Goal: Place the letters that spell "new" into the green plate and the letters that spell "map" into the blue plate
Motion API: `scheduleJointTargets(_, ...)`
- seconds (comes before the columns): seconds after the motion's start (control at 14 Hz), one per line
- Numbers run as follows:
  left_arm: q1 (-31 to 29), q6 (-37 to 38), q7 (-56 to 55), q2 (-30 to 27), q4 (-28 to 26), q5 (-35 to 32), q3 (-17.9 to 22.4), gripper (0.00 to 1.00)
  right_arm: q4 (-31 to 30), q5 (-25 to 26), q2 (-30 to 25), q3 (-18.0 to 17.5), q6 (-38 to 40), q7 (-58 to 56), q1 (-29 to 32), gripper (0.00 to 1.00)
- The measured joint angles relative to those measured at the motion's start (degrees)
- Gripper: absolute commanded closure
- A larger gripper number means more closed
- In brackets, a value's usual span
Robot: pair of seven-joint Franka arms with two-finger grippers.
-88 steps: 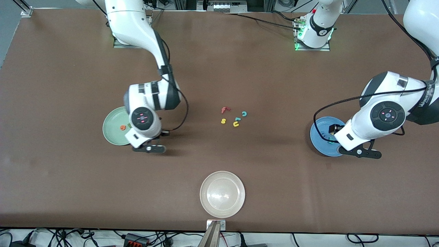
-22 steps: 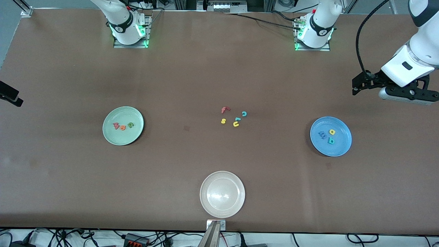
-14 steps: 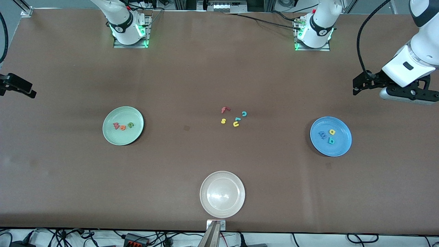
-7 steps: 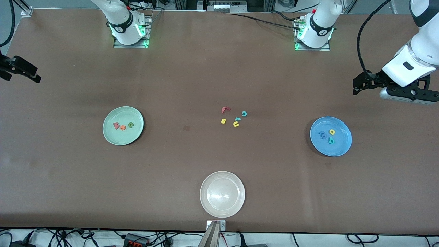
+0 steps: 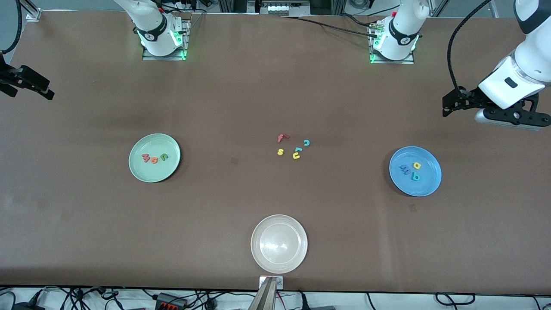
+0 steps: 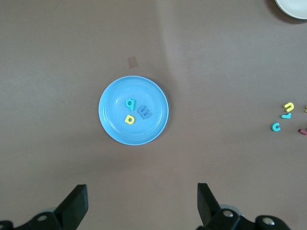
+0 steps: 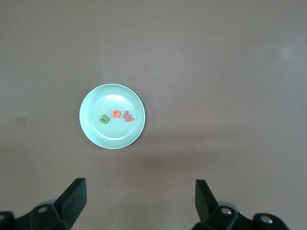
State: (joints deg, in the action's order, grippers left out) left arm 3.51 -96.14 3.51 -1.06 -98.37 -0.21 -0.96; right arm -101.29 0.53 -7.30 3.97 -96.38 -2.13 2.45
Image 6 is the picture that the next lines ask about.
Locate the beige plate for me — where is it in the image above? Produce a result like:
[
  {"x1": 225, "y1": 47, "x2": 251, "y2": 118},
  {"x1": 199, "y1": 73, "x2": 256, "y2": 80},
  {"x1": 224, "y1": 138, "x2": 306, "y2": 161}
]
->
[{"x1": 274, "y1": 0, "x2": 307, "y2": 19}]

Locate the blue plate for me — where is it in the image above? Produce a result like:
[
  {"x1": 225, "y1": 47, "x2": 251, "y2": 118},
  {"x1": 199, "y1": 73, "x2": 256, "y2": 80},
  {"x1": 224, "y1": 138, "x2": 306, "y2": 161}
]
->
[{"x1": 98, "y1": 75, "x2": 169, "y2": 146}]

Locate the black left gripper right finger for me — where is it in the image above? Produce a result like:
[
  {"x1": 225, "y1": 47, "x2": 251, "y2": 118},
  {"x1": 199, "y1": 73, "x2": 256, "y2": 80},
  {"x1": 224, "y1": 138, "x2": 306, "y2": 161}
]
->
[{"x1": 196, "y1": 183, "x2": 291, "y2": 230}]

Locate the yellow foam letter u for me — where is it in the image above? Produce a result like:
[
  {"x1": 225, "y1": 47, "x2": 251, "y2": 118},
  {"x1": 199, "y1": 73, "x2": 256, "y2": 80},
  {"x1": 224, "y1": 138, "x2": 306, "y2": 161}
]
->
[{"x1": 282, "y1": 102, "x2": 295, "y2": 113}]

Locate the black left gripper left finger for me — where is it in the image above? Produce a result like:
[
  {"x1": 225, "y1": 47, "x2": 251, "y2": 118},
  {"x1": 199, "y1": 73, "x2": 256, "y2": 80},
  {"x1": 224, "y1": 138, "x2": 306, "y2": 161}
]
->
[{"x1": 0, "y1": 184, "x2": 89, "y2": 230}]

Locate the blue foam letter m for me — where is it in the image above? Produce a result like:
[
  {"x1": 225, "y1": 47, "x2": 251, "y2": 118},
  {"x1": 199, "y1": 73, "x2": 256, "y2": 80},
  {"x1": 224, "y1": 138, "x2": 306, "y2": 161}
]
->
[{"x1": 138, "y1": 105, "x2": 152, "y2": 120}]

